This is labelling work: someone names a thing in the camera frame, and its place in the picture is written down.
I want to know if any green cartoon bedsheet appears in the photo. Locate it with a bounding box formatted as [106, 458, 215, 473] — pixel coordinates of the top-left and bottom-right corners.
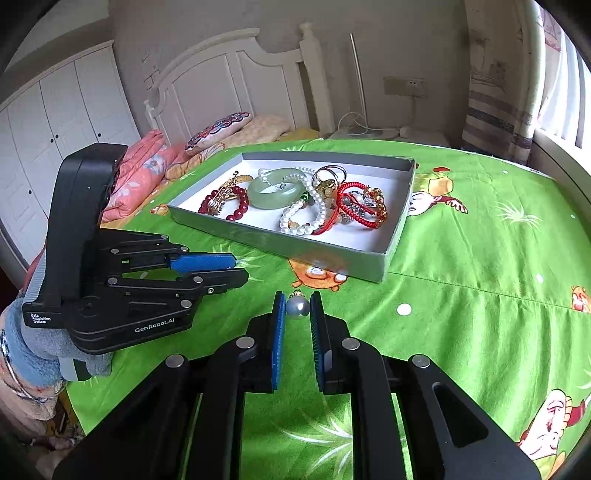
[67, 138, 591, 480]

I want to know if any gold bangle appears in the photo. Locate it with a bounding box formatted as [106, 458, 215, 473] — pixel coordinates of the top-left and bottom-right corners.
[311, 165, 348, 200]

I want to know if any printed striped curtain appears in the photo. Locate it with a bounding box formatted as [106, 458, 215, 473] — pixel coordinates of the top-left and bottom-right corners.
[462, 0, 550, 164]

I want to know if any pearl pendant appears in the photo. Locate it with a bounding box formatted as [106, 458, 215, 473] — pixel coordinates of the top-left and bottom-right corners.
[285, 289, 309, 319]

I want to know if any white pearl necklace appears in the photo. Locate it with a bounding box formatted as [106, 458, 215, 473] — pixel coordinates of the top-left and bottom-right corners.
[257, 166, 328, 238]

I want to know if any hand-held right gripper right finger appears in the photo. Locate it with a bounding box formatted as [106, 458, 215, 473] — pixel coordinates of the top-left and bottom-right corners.
[309, 291, 542, 480]

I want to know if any white wooden headboard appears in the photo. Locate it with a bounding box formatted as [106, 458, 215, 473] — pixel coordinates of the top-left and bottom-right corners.
[143, 23, 335, 144]

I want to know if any embroidered floral pillow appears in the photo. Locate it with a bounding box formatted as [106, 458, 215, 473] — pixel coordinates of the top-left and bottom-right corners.
[185, 111, 254, 153]

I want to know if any wall socket plate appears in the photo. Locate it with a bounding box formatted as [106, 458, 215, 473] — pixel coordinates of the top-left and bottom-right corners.
[383, 76, 426, 97]

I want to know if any white windowsill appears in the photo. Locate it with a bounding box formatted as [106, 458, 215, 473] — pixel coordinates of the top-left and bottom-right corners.
[531, 127, 591, 210]

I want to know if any gold brooch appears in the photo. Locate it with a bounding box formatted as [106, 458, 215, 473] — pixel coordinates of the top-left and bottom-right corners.
[205, 172, 243, 215]

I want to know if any pale green jade bangle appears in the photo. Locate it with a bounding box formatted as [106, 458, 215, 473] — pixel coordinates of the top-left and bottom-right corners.
[248, 168, 306, 210]

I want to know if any grey cardboard box tray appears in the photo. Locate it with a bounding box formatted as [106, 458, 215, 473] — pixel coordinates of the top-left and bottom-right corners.
[167, 151, 416, 283]

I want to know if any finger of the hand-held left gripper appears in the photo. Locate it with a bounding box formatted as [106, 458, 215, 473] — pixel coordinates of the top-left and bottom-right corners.
[106, 268, 250, 308]
[99, 231, 238, 274]

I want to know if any peach patterned pillow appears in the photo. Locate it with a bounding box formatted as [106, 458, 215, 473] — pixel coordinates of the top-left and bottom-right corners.
[222, 114, 291, 147]

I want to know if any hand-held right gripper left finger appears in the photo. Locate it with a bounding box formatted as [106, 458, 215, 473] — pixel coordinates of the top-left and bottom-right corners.
[52, 291, 287, 480]

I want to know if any pink floral quilt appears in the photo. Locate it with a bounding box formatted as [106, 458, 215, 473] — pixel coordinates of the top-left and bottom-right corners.
[99, 130, 195, 224]

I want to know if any red string bracelet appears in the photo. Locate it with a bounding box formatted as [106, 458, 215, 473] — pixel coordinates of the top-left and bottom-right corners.
[314, 181, 389, 234]

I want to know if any person's left forearm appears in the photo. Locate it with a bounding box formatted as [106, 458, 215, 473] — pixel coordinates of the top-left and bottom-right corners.
[0, 295, 114, 407]

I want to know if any white charger with cable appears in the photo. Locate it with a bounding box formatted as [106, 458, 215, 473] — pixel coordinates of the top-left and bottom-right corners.
[398, 95, 419, 139]

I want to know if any white wardrobe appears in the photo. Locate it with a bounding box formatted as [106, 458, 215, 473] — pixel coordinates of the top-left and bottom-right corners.
[0, 41, 141, 273]

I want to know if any person's pink clothing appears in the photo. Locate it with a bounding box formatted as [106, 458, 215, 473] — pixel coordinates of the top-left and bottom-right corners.
[0, 383, 86, 467]

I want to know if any slim white lamp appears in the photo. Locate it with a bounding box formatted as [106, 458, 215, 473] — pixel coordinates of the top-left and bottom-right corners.
[332, 33, 399, 139]

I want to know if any dark red bead bracelet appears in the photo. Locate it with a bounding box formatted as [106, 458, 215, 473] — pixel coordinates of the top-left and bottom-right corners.
[198, 185, 250, 222]

